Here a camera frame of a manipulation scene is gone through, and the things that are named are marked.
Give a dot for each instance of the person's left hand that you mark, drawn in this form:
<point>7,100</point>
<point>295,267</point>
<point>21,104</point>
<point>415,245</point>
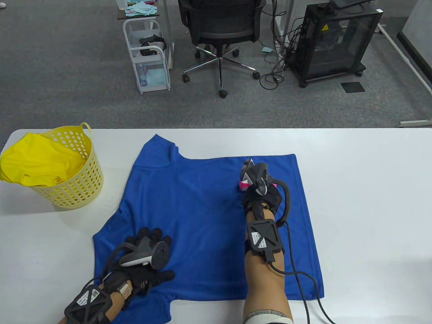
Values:
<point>148,275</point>

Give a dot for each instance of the person's right hand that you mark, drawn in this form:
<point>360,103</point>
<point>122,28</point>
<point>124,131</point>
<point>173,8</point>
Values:
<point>261,199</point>

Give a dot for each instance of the pink lint roller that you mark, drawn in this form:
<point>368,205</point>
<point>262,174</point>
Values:
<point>243,185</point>

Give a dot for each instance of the blue t-shirt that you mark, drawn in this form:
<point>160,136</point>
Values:
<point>202,209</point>

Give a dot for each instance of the yellow t-shirt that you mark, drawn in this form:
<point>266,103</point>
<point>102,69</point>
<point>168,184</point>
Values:
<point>37,158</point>

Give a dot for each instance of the person's right forearm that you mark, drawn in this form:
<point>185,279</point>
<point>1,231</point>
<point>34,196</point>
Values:
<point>265,280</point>

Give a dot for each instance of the grey left hand controller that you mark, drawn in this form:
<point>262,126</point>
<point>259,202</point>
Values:
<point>158,253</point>

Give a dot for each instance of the white wristwatch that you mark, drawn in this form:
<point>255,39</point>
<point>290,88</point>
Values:
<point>124,290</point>

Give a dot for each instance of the yellow perforated plastic basket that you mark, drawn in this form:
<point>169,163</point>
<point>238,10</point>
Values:
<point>84,189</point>

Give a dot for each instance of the black floor plate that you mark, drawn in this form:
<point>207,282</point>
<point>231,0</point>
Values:
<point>352,87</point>

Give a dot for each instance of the small light blue cloth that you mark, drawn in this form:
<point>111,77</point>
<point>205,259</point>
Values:
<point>267,50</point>

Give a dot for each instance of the light blue packet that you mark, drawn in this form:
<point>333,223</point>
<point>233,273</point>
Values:
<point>153,77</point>

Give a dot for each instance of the white floor foot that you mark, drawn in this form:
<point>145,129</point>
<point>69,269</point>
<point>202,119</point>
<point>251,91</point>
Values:
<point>416,123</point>

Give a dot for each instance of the black cabinet on wheels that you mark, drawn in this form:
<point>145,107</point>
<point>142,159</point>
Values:
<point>337,44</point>

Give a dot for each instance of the white rolling cart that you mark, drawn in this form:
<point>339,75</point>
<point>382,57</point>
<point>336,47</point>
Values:
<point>148,60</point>

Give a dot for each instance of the white desk leg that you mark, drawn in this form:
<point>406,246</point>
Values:
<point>167,33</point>
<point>285,20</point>

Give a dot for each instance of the black office chair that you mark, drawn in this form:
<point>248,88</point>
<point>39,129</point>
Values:
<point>219,20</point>

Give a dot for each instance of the black headset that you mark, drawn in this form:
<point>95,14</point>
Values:
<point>152,40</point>

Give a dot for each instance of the pile of light blue cloths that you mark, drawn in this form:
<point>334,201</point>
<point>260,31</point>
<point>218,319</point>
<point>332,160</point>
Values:
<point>141,9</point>

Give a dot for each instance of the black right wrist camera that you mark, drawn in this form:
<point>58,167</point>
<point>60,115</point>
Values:
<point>263,238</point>

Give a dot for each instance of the white desk frame rail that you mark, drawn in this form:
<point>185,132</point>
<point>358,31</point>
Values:
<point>395,45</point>

